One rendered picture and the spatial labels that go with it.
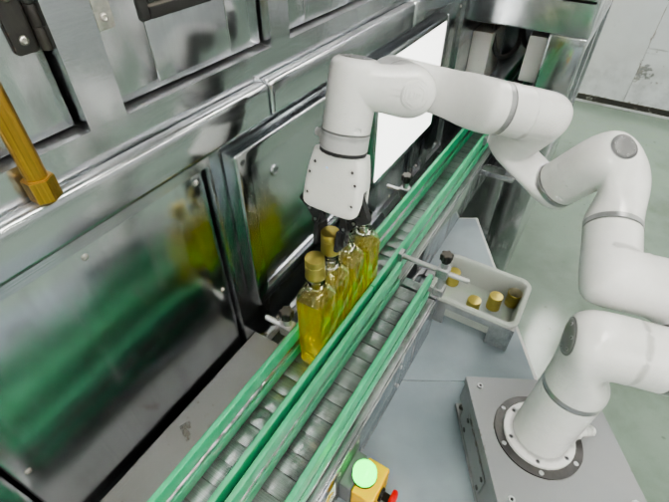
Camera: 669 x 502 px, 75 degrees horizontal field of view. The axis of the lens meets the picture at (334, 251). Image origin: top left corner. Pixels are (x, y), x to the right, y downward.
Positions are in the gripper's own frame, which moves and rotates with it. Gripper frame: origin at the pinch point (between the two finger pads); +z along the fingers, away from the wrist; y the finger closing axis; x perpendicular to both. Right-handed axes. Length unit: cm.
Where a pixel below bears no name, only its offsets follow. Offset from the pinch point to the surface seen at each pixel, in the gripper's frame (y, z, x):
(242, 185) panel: -11.7, -8.0, -9.6
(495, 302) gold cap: 27, 26, 43
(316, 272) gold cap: 1.6, 3.9, -6.3
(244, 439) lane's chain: -1.2, 34.6, -19.2
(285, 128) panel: -11.8, -15.4, 0.7
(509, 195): 15, 22, 117
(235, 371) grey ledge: -11.8, 32.0, -9.7
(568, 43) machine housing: 18, -33, 102
